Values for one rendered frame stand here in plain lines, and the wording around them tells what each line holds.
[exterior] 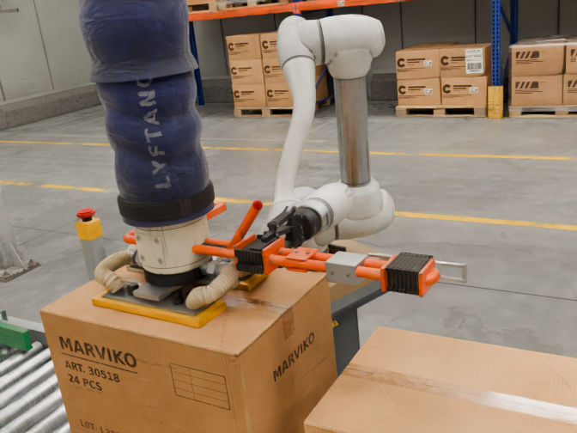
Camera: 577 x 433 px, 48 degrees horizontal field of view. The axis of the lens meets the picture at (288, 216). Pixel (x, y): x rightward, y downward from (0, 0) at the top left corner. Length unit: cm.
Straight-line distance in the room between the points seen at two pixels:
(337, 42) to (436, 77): 687
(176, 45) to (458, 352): 90
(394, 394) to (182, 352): 45
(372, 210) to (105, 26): 115
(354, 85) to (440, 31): 803
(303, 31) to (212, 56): 1002
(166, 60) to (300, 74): 59
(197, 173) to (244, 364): 44
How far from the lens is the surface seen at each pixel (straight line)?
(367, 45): 198
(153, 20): 138
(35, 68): 1306
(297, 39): 195
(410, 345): 153
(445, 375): 143
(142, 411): 161
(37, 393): 243
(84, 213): 254
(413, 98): 890
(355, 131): 208
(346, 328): 239
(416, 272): 123
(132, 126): 142
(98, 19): 140
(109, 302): 161
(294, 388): 155
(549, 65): 835
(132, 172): 145
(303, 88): 186
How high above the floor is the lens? 173
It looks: 19 degrees down
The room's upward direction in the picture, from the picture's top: 6 degrees counter-clockwise
